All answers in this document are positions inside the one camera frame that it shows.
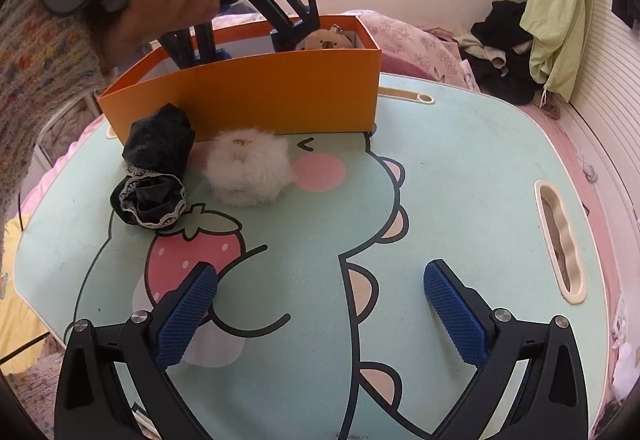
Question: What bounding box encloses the brown bear plush toy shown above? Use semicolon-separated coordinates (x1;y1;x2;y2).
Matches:
296;25;354;50

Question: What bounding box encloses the black lace satin cloth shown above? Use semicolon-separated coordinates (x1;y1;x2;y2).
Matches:
110;103;195;230

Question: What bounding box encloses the white fluffy fur ball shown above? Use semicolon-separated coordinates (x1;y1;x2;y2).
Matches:
205;128;294;207

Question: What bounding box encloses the orange cardboard box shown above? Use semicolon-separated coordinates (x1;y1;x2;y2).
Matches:
99;15;382;141

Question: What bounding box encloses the knitted speckled left sleeve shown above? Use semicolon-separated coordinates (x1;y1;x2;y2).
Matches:
0;0;109;241

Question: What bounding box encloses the pink floral quilt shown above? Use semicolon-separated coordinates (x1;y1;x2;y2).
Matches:
209;9;482;94

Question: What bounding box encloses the black clothes pile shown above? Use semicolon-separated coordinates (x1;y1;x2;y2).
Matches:
454;0;541;105

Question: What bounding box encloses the green cartoon lap table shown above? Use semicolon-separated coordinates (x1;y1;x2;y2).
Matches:
14;77;609;439

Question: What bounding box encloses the light green hanging cloth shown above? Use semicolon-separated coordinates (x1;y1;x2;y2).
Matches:
521;0;587;101

